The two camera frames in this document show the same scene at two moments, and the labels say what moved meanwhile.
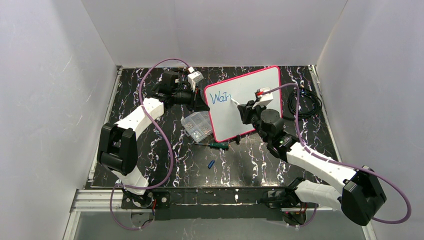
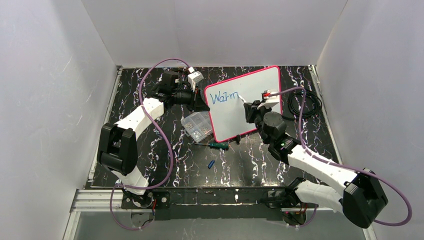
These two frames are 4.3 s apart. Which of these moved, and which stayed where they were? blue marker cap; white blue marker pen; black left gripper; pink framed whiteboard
Moved: white blue marker pen
Stayed: black left gripper; pink framed whiteboard; blue marker cap
